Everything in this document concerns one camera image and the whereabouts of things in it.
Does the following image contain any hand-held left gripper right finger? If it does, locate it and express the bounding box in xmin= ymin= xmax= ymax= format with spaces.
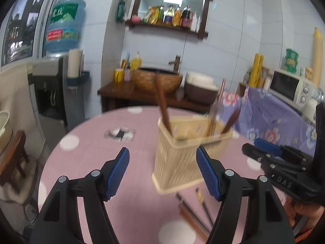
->
xmin=196 ymin=146 xmax=297 ymax=244

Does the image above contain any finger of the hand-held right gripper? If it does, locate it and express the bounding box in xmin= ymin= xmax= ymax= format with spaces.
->
xmin=254 ymin=138 xmax=309 ymax=162
xmin=242 ymin=143 xmax=305 ymax=171

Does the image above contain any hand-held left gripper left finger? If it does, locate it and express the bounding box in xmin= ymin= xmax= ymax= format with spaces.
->
xmin=30 ymin=146 xmax=130 ymax=244

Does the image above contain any dark chopstick with patterned end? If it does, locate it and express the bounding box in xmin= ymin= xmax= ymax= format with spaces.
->
xmin=195 ymin=187 xmax=215 ymax=227

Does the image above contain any beige plastic utensil holder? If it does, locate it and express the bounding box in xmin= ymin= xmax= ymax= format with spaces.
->
xmin=152 ymin=115 xmax=234 ymax=194

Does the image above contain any brown wooden chopstick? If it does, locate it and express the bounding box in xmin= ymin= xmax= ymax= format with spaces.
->
xmin=209 ymin=79 xmax=227 ymax=136
xmin=178 ymin=203 xmax=211 ymax=242
xmin=155 ymin=74 xmax=173 ymax=136
xmin=207 ymin=79 xmax=225 ymax=136

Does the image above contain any person's right hand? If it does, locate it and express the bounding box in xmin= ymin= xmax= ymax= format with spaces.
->
xmin=286 ymin=198 xmax=325 ymax=234

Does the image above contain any purple floral cloth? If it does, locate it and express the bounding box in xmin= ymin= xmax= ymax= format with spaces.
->
xmin=218 ymin=86 xmax=318 ymax=155

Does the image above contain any white electric kettle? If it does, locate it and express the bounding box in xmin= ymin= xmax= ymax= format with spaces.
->
xmin=302 ymin=91 xmax=323 ymax=125

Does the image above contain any white microwave oven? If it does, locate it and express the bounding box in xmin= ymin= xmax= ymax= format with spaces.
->
xmin=269 ymin=69 xmax=316 ymax=112

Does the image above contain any yellow roll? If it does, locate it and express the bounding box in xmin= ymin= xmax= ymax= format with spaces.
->
xmin=249 ymin=53 xmax=264 ymax=87

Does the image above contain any dark wooden cabinet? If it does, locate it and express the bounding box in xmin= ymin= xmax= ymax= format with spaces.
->
xmin=98 ymin=81 xmax=211 ymax=113

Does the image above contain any white and brown rice cooker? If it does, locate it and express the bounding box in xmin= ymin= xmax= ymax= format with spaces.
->
xmin=184 ymin=71 xmax=220 ymax=105

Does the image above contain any stack of green noodle bowls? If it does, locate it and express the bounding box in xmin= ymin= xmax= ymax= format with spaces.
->
xmin=283 ymin=48 xmax=299 ymax=73

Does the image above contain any wicker wash basin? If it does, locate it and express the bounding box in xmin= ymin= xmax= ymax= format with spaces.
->
xmin=132 ymin=67 xmax=183 ymax=94

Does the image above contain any tall beige roll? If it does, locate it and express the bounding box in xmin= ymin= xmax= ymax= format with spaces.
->
xmin=312 ymin=27 xmax=324 ymax=88

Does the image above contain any blue cup holder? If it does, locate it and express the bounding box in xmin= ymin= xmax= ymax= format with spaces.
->
xmin=66 ymin=71 xmax=90 ymax=86

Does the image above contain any dark wooden stool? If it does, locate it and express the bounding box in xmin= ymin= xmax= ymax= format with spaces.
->
xmin=0 ymin=130 xmax=29 ymax=186

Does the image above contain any white fluffy cloth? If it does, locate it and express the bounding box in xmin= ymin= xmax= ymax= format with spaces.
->
xmin=0 ymin=158 xmax=38 ymax=204

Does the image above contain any grey water dispenser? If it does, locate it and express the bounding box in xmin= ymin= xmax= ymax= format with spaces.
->
xmin=32 ymin=56 xmax=69 ymax=130

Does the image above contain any yellow soap bottle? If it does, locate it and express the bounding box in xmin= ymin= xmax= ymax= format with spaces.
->
xmin=130 ymin=51 xmax=143 ymax=70

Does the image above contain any toothbrush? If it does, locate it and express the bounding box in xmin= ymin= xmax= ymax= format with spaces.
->
xmin=121 ymin=51 xmax=130 ymax=70

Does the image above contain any bronze faucet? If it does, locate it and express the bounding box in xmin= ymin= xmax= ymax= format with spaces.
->
xmin=168 ymin=55 xmax=182 ymax=73

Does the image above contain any stack of white paper cups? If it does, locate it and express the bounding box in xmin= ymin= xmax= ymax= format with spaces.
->
xmin=67 ymin=48 xmax=84 ymax=78

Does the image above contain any cream pot with lid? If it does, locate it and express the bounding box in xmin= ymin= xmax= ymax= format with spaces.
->
xmin=0 ymin=110 xmax=13 ymax=155

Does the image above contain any white bottle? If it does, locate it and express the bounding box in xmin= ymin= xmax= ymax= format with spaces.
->
xmin=191 ymin=11 xmax=201 ymax=32

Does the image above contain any dark sauce bottle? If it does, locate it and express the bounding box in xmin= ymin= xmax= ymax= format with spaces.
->
xmin=181 ymin=5 xmax=193 ymax=28

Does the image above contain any amber bottle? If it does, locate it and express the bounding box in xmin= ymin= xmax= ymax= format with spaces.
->
xmin=173 ymin=6 xmax=182 ymax=26

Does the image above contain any blue water jug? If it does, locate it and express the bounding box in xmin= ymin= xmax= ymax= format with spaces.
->
xmin=44 ymin=0 xmax=87 ymax=54

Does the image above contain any oil bottle with purple label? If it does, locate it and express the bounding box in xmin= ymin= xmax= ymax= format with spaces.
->
xmin=164 ymin=4 xmax=175 ymax=25

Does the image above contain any yellow green packet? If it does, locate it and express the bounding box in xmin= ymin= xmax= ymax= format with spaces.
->
xmin=143 ymin=6 xmax=159 ymax=24

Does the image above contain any green hanging packet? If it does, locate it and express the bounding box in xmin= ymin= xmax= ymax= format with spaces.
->
xmin=116 ymin=0 xmax=127 ymax=23

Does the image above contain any wooden framed mirror shelf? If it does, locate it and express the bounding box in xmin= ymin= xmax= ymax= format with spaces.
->
xmin=126 ymin=0 xmax=214 ymax=39

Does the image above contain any sliding window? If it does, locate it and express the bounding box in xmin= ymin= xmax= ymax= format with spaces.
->
xmin=0 ymin=0 xmax=60 ymax=69

